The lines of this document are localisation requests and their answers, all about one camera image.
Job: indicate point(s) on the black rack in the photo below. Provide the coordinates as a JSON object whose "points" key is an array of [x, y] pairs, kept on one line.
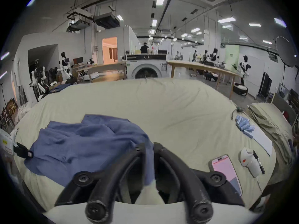
{"points": [[265, 85]]}

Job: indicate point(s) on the pile of white cloths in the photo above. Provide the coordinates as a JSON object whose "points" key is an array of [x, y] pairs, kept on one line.
{"points": [[23, 112]]}

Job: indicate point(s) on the white humanoid robot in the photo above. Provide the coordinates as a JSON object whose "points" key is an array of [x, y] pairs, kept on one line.
{"points": [[38, 78], [64, 65], [243, 69]]}

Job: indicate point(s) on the phone with pink screen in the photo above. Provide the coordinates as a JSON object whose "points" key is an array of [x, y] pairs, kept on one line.
{"points": [[225, 169]]}

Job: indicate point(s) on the black clamp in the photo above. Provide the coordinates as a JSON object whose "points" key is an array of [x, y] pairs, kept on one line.
{"points": [[23, 150]]}

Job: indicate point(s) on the pale green banner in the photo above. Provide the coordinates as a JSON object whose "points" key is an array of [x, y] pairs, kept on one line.
{"points": [[232, 55]]}

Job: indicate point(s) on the black pen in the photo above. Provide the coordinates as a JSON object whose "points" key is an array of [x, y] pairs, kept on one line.
{"points": [[258, 161]]}

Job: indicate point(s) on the round studio light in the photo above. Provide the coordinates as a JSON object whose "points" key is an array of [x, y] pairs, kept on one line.
{"points": [[286, 51]]}

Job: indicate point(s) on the bed with beige sheet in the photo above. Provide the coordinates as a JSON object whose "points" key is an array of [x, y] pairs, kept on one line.
{"points": [[163, 106]]}

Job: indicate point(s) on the pale blue gloves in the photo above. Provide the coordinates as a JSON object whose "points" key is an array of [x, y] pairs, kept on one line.
{"points": [[244, 124]]}

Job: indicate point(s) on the white hand controller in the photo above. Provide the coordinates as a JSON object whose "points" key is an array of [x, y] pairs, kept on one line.
{"points": [[248, 161]]}

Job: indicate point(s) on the group of humanoid robots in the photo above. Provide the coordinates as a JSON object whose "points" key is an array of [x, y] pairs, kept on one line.
{"points": [[209, 56]]}

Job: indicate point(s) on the wooden table with shelf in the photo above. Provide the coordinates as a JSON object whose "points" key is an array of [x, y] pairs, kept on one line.
{"points": [[106, 66]]}

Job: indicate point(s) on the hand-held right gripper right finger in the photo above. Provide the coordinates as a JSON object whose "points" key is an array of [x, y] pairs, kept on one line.
{"points": [[186, 183]]}

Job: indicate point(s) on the blue shirt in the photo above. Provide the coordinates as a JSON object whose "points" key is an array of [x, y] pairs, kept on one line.
{"points": [[84, 143]]}

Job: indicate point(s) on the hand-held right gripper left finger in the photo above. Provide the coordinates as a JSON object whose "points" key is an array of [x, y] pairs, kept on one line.
{"points": [[109, 178]]}

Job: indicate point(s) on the white paper sheet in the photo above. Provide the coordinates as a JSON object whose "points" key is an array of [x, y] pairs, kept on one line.
{"points": [[261, 139]]}

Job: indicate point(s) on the white washing machine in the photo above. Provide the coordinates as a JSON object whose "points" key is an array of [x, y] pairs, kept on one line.
{"points": [[146, 66]]}

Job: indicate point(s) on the long wooden table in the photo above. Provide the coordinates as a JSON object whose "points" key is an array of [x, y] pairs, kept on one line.
{"points": [[200, 65]]}

